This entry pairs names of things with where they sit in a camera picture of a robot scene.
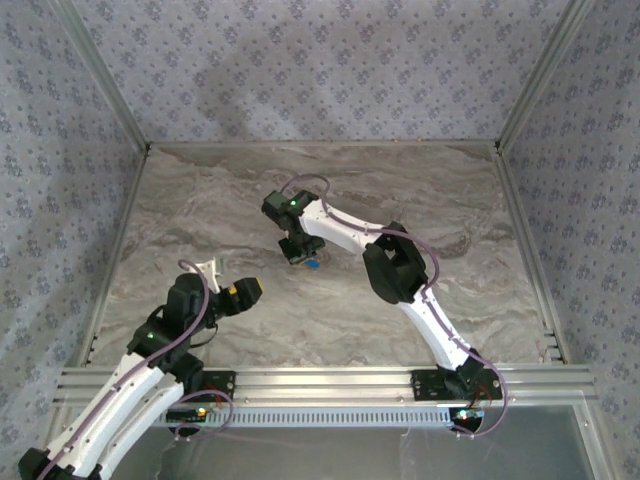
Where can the blue key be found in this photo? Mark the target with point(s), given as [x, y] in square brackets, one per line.
[312, 264]

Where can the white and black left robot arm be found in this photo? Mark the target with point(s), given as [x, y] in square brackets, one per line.
[150, 400]

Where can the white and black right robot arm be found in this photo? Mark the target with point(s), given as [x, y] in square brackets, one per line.
[395, 270]

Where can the aluminium mounting beam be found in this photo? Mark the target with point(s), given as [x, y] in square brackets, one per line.
[325, 385]

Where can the grey metal panel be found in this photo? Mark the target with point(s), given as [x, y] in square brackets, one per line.
[325, 455]

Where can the aluminium frame rail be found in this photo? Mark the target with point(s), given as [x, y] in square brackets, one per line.
[325, 144]
[116, 255]
[530, 255]

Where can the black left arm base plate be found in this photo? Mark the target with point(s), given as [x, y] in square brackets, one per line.
[225, 382]

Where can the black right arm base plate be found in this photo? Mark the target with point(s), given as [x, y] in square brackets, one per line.
[425, 385]

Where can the aluminium frame post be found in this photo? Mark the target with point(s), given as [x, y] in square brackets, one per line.
[534, 85]
[113, 85]

